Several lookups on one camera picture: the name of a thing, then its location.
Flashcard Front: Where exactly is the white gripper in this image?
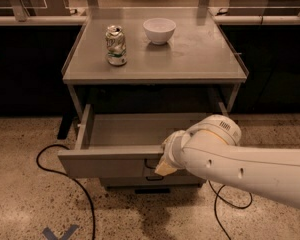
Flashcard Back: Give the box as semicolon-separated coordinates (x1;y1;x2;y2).
155;130;191;176

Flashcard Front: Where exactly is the grey bottom drawer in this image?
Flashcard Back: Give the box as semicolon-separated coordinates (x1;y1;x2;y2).
100;170;206;188

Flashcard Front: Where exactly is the crushed green soda can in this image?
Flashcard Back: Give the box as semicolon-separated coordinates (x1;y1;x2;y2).
105;25;127;66

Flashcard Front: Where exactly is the white bowl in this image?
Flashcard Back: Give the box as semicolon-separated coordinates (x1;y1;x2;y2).
143;18;176;45

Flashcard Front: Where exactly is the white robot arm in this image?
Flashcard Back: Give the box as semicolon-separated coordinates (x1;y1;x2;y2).
155;115;300;209

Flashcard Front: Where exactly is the grey top drawer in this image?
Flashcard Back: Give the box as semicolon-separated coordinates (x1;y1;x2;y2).
57;103;231;180

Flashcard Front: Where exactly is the grey drawer cabinet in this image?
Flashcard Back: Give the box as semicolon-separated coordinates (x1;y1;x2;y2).
61;6;250;194

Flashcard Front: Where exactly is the long counter with dark cabinets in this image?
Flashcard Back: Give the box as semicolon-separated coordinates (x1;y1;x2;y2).
0;24;300;116

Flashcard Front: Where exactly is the black cable right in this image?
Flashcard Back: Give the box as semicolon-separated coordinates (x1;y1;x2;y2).
208;180;254;240

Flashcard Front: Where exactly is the black cable left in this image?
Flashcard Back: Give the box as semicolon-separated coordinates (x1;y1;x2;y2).
35;144;97;240

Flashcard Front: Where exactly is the black cable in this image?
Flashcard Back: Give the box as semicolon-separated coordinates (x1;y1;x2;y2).
208;180;254;240
35;144;97;240

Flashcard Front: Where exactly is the grey drawer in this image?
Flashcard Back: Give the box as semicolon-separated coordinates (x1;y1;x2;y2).
100;170;206;188
57;103;231;180

